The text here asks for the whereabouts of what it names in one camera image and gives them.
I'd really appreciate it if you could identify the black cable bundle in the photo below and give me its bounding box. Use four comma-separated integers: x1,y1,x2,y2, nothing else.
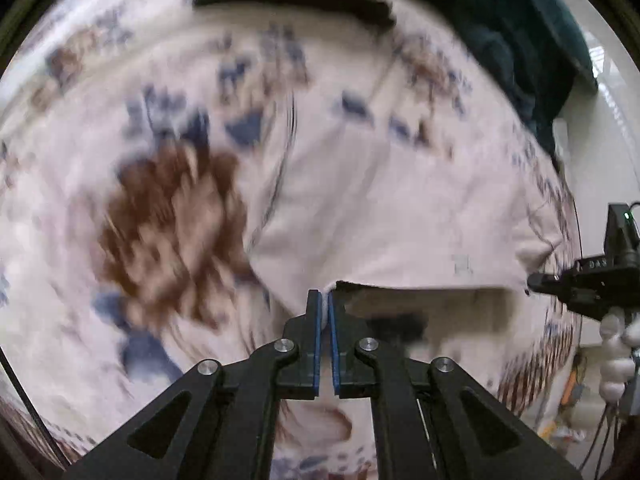
580,400,626,480

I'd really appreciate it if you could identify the thin black cable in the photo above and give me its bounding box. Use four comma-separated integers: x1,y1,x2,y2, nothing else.
569,192,586,356
0,347,68,468

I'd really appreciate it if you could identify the white small garment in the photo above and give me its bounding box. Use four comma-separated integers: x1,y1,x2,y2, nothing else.
245,91,568,333

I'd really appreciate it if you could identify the person's right hand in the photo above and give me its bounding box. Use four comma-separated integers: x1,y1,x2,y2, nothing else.
598,307,640,402

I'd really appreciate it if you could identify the floral printed blanket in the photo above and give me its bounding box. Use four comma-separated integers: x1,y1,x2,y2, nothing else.
0,0,583,480

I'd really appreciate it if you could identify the dark teal cloth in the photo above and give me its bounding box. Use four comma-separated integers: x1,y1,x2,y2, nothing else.
390,0,599,161

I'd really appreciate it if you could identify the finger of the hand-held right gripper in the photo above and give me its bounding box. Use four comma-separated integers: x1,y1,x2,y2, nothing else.
526,272,565,296

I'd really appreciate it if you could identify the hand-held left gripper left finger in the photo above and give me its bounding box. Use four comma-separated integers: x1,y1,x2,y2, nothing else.
62,289,321,480

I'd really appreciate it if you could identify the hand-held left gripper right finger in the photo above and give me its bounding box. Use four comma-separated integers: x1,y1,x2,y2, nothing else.
327,292,584,480

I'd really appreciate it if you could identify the orange item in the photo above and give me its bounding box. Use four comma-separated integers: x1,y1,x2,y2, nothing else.
561,357,587,408

